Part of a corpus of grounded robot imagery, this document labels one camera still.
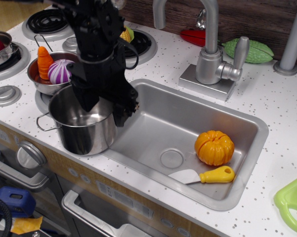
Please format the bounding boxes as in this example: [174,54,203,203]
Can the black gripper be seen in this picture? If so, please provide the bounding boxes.
[67,48,138,127]

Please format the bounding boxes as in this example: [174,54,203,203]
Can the large steel pot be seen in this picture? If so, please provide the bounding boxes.
[36,86,118,156]

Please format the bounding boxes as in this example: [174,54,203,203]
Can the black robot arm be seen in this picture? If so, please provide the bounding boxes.
[50,0,138,127]

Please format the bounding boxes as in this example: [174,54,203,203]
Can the silver sink basin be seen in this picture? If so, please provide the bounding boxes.
[103,79,269,211]

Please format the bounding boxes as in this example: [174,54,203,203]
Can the small steel pot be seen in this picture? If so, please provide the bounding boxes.
[0,31,19,65]

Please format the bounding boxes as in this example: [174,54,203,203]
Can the purple white toy onion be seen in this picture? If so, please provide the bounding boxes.
[48,59,73,84]

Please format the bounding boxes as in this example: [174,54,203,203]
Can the front stove burner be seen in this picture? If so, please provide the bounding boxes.
[35,91,52,114]

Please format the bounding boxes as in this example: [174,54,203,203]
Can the stove burner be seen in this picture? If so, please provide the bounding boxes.
[0,42,31,81]
[35,91,52,114]
[125,29,157,68]
[22,8,74,41]

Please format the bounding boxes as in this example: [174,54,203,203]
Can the silver stove knob middle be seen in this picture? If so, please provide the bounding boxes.
[62,37,78,53]

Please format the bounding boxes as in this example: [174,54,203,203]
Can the silver stove knob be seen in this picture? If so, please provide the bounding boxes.
[62,37,78,53]
[0,85,22,107]

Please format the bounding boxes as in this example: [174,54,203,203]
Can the back right stove burner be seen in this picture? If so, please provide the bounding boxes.
[125,29,157,68]

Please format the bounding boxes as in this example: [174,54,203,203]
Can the yellow toy corn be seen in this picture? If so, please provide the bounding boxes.
[120,27,131,42]

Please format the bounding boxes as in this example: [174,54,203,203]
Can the orange toy carrot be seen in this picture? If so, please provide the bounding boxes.
[37,46,54,80]

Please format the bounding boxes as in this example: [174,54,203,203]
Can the green toy plate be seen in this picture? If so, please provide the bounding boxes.
[125,26,134,41]

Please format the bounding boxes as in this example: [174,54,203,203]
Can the grey oven dial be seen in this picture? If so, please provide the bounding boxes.
[16,141,47,169]

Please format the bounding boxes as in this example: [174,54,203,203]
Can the back left stove burner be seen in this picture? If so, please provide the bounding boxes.
[22,8,74,41]

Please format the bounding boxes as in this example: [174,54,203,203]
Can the silver stove knob front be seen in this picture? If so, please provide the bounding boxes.
[0,85,22,107]

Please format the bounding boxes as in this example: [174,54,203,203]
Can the silver toy faucet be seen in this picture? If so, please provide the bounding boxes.
[152,0,250,101]

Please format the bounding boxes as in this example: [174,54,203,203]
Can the red toy pepper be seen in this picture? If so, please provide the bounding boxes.
[180,30,206,47]

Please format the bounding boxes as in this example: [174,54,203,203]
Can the orange toy pumpkin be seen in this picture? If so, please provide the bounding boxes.
[194,130,235,166]

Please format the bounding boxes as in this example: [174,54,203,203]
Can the blue device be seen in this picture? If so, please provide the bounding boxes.
[0,186,36,218]

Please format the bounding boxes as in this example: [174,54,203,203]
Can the yellow cloth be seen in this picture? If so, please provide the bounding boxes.
[11,216,43,235]

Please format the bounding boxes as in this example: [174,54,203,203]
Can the green toy bitter gourd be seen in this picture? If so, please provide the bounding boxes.
[222,39,274,64]

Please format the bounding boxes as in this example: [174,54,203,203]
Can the grey vertical pole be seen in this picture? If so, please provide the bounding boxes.
[273,14,297,76]

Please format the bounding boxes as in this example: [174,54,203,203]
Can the light green cutting board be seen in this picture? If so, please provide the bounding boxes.
[274,178,297,232]

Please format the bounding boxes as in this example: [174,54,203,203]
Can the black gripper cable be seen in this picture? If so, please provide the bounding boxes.
[117,38,139,70]

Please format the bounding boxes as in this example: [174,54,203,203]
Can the steel bowl with handle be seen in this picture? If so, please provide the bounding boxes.
[27,46,78,95]

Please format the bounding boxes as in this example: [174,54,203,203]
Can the grey oven door handle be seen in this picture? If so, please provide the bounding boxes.
[0,152,50,193]

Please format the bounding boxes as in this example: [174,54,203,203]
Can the grey dishwasher door handle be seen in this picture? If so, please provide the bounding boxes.
[61,190,150,237]

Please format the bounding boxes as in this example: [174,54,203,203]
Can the yellow handled toy knife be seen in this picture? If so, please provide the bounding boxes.
[168,166,235,184]

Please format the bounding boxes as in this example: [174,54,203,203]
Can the black braided cable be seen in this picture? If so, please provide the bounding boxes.
[0,196,13,237]

